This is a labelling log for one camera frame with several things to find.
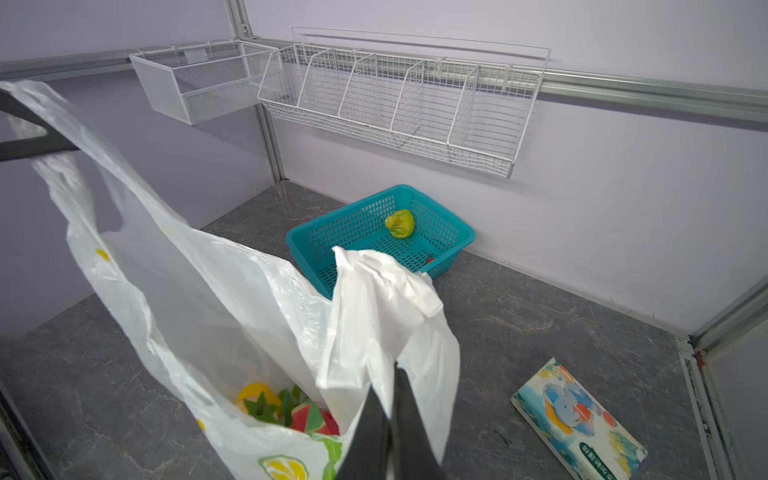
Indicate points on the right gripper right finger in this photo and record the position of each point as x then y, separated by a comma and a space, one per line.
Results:
413, 458

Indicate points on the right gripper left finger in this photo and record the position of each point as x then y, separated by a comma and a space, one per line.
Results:
368, 454

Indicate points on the fake yellow lemon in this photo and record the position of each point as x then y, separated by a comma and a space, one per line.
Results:
253, 393

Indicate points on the white plastic bag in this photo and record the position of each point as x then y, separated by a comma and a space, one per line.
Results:
208, 316

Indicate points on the fake red dragon fruit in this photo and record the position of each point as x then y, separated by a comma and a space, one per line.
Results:
299, 412

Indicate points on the fake green fruit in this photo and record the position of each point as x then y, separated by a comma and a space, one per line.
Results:
401, 224

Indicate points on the colourful tissue pack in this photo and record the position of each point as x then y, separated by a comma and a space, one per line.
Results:
585, 438

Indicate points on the teal plastic basket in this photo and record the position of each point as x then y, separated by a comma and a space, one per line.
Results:
361, 226

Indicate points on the white mesh wall basket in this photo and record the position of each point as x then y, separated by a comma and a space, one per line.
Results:
202, 82

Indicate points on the white wire shelf rack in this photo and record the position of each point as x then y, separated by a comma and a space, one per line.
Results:
463, 102

